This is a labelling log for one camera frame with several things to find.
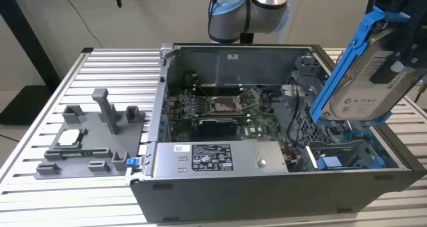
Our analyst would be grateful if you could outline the black open PC case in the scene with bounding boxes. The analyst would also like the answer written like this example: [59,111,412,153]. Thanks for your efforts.
[124,42,423,224]

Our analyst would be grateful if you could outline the black box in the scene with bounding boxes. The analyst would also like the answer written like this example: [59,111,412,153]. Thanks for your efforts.
[0,85,65,126]

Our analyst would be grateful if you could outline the hard disk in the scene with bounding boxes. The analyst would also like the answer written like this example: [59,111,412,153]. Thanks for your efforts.
[308,5,427,127]

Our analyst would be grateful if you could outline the black power wire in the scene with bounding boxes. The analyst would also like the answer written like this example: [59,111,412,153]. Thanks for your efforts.
[284,69,323,148]

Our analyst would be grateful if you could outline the metal socket cover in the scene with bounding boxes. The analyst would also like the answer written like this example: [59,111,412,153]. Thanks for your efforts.
[235,90,262,110]

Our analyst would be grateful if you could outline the silver power supply unit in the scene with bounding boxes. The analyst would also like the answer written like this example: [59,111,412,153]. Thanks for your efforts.
[149,140,291,181]

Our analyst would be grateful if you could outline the blue disk wire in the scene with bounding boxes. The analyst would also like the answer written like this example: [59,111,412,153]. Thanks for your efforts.
[342,126,376,150]

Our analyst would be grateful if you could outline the CPU socket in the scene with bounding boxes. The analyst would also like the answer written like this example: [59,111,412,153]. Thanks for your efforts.
[208,95,240,114]

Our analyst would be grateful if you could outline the grey parts rack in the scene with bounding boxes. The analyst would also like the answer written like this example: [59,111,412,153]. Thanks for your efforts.
[33,88,147,181]

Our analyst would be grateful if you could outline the green RAM stick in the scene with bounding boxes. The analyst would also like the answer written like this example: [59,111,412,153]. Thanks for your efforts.
[59,149,103,158]

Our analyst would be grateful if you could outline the black frame post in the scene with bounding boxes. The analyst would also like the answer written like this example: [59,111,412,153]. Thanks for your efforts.
[0,0,64,88]

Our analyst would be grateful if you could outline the blue plastic bay bracket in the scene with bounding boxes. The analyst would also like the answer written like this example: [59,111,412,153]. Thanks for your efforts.
[315,156,354,171]

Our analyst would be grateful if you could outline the thin wire locking lever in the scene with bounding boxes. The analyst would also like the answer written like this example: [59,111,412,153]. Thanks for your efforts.
[195,81,216,100]

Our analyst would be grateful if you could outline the silver CPU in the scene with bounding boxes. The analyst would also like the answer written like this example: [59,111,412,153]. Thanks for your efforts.
[56,129,85,148]

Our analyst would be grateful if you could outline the green motherboard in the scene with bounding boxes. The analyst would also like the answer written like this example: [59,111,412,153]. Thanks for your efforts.
[159,86,291,144]

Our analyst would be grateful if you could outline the black RAM slots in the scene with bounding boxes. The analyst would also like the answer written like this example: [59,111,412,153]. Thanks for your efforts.
[191,83,244,96]

